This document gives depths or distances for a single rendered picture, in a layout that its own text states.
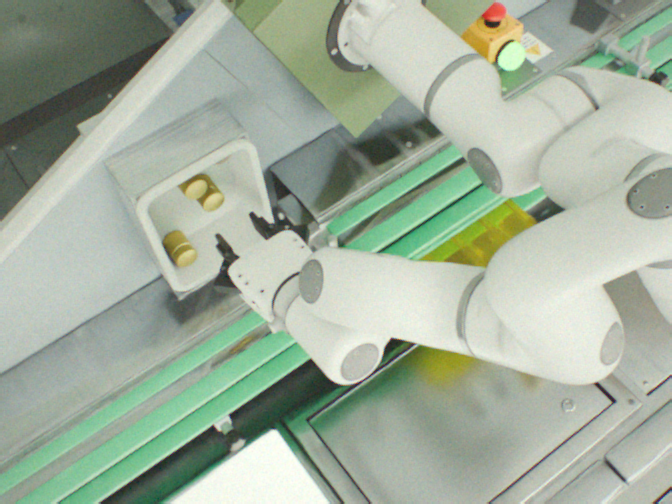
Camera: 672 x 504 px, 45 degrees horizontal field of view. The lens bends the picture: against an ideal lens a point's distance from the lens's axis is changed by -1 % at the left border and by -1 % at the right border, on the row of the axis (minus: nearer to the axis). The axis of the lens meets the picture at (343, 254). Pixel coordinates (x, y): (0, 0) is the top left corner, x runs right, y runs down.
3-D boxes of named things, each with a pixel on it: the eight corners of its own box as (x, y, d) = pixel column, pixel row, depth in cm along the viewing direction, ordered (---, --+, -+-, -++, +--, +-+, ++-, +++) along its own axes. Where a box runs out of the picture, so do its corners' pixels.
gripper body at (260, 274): (278, 345, 100) (237, 296, 108) (346, 299, 102) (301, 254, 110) (259, 306, 95) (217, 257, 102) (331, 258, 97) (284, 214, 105)
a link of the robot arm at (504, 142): (416, 84, 91) (513, 175, 84) (507, 27, 94) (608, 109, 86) (419, 139, 99) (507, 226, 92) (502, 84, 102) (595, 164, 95)
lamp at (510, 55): (493, 68, 131) (506, 78, 130) (496, 47, 128) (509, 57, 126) (514, 55, 133) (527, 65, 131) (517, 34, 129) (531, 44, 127)
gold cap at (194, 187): (165, 168, 109) (182, 188, 107) (188, 155, 110) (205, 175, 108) (172, 185, 112) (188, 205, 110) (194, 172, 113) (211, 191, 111)
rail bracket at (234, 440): (191, 401, 133) (234, 465, 127) (180, 384, 128) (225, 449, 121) (211, 387, 135) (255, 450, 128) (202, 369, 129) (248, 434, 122)
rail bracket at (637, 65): (591, 51, 136) (653, 96, 130) (599, 16, 130) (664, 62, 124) (608, 40, 137) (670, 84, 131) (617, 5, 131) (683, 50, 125)
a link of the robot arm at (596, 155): (606, 179, 72) (735, 87, 76) (453, 120, 92) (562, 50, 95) (627, 261, 77) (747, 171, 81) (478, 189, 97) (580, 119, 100)
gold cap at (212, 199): (184, 182, 113) (200, 202, 111) (206, 169, 114) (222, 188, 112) (190, 197, 116) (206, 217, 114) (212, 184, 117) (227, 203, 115)
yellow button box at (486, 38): (457, 53, 136) (487, 77, 132) (459, 17, 129) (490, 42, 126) (489, 34, 137) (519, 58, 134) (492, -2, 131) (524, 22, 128)
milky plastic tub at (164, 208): (149, 259, 122) (178, 298, 118) (102, 162, 104) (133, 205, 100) (247, 199, 127) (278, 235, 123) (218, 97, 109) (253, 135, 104)
